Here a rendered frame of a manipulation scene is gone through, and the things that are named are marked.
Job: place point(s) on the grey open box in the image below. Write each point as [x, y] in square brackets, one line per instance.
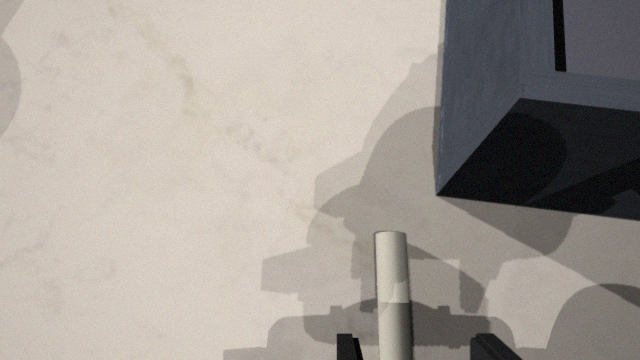
[515, 131]

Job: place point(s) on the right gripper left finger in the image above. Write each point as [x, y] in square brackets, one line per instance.
[348, 348]

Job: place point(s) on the pale grey cylinder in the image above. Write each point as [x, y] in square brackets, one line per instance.
[394, 317]

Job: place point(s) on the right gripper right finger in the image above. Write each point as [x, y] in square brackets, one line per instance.
[487, 346]

